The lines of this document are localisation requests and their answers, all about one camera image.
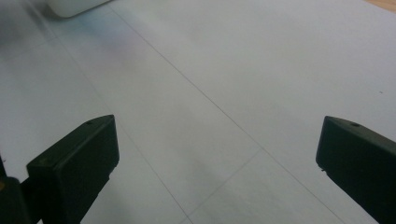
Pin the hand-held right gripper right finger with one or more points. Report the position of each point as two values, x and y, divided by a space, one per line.
361 161

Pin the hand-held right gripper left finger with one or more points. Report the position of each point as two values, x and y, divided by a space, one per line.
74 165

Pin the white box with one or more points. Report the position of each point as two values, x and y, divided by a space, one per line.
71 6

